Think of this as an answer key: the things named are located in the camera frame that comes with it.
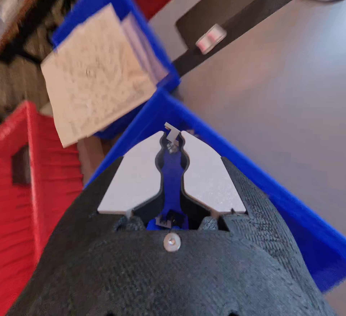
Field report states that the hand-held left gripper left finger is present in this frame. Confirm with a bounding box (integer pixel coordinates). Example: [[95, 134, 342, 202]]
[[97, 131, 166, 216]]

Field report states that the small white pink block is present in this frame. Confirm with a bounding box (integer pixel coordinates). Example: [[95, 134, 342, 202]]
[[195, 23, 227, 55]]

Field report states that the black flat pad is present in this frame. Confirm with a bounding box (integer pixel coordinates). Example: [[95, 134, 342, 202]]
[[172, 0, 298, 78]]

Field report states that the red plastic bin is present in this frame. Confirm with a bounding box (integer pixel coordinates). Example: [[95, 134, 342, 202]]
[[0, 100, 85, 316]]

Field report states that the white printed paper bag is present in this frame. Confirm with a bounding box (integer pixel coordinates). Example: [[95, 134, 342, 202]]
[[40, 3, 169, 149]]

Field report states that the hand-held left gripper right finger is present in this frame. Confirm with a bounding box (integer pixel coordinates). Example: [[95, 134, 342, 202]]
[[180, 131, 247, 217]]

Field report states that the light grey lego bracket piece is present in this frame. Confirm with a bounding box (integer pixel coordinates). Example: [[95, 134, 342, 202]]
[[164, 122, 181, 144]]

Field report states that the blue plastic bin with pieces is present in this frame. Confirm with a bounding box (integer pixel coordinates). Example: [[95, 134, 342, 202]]
[[84, 87, 346, 293]]

